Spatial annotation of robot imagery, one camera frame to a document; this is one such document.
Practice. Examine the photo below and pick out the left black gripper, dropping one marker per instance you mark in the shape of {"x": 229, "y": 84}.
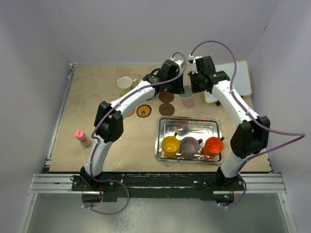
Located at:
{"x": 179, "y": 89}

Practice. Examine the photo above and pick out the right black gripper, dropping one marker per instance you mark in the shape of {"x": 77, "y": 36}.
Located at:
{"x": 194, "y": 89}

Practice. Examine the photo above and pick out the dark brown coaster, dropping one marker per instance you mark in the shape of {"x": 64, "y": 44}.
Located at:
{"x": 166, "y": 96}
{"x": 166, "y": 109}

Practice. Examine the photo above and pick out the pink mug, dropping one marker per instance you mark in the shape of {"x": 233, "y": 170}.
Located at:
{"x": 188, "y": 97}

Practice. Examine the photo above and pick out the yellow-green mug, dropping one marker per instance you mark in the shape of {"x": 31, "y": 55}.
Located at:
{"x": 126, "y": 84}

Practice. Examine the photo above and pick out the yellow black-rimmed coaster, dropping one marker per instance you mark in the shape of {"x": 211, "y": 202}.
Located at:
{"x": 144, "y": 111}

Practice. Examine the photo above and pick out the orange-brown wooden coaster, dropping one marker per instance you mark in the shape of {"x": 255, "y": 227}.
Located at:
{"x": 131, "y": 113}

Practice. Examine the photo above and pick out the purple translucent cup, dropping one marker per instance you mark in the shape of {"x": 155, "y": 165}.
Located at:
{"x": 189, "y": 146}

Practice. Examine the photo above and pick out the yellow translucent cup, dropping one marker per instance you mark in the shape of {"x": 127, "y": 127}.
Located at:
{"x": 170, "y": 146}

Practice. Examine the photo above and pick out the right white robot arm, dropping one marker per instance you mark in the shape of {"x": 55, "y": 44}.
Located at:
{"x": 248, "y": 139}

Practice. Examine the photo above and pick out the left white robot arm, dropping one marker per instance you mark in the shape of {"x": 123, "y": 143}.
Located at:
{"x": 109, "y": 118}

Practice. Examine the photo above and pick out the orange translucent cup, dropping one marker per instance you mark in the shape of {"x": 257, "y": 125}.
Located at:
{"x": 212, "y": 147}

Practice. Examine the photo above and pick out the white whiteboard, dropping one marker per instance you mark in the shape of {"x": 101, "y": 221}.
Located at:
{"x": 242, "y": 81}

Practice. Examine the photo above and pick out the silver metal tray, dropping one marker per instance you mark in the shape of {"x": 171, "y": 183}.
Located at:
{"x": 198, "y": 128}

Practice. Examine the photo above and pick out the pink cylinder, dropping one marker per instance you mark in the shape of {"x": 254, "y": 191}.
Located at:
{"x": 82, "y": 138}

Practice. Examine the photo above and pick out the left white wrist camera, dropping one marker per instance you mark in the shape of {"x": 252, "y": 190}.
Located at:
{"x": 179, "y": 62}

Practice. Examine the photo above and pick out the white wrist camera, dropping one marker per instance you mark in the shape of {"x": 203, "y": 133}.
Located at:
{"x": 179, "y": 62}
{"x": 192, "y": 61}

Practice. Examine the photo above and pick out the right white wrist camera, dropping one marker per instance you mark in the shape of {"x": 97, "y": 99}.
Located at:
{"x": 192, "y": 61}

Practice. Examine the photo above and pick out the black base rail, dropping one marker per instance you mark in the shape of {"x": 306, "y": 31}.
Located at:
{"x": 110, "y": 186}

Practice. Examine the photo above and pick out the aluminium frame rail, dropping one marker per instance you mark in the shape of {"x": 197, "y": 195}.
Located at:
{"x": 48, "y": 184}

